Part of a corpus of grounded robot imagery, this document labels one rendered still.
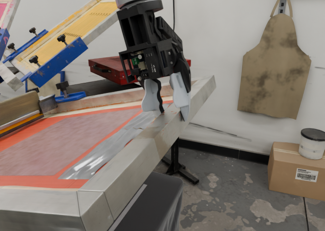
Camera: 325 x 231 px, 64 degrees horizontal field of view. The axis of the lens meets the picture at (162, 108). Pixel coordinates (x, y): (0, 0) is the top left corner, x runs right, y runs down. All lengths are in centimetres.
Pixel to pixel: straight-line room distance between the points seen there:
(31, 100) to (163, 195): 54
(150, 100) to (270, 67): 202
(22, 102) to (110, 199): 72
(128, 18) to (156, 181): 55
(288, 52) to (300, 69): 18
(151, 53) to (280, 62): 205
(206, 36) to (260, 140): 112
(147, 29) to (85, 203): 26
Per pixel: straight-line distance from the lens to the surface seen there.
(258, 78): 244
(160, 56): 40
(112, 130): 60
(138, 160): 34
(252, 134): 269
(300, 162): 238
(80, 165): 46
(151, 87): 48
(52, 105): 103
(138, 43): 42
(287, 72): 242
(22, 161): 62
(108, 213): 30
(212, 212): 216
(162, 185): 82
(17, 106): 96
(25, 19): 369
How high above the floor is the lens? 145
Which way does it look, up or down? 21 degrees down
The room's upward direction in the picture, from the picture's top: straight up
